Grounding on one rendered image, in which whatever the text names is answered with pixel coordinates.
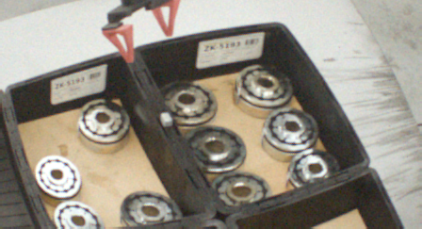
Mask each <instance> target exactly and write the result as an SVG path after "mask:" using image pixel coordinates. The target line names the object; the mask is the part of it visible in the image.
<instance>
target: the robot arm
mask: <svg viewBox="0 0 422 229"><path fill-rule="evenodd" d="M180 1H181V0H121V4H120V5H119V6H118V7H116V8H114V9H112V10H110V11H109V12H108V13H107V14H106V15H107V16H106V17H107V21H108V23H107V25H104V26H103V27H102V28H101V29H102V33H103V36H105V38H106V39H108V40H109V41H110V42H111V43H112V44H113V45H114V46H115V47H116V48H118V51H119V52H121V54H122V57H124V59H125V60H126V62H133V61H134V45H133V44H134V37H133V34H134V28H133V25H124V24H123V22H122V20H123V19H125V18H128V17H132V16H133V15H132V14H133V13H135V12H136V11H137V10H140V9H142V8H145V10H146V11H150V10H151V12H152V13H153V15H154V18H155V19H156V20H157V21H158V24H159V26H160V27H161V29H162V31H163V33H164V34H165V36H167V37H172V35H173V27H174V25H175V19H176V16H177V12H178V8H179V4H180ZM167 7H169V8H170V15H169V19H168V26H167V25H166V21H165V20H164V17H163V12H162V8H167ZM117 35H122V37H123V39H124V43H125V45H126V49H124V47H123V44H122V43H121V41H120V40H119V39H118V37H117ZM125 50H127V52H126V51H125Z"/></svg>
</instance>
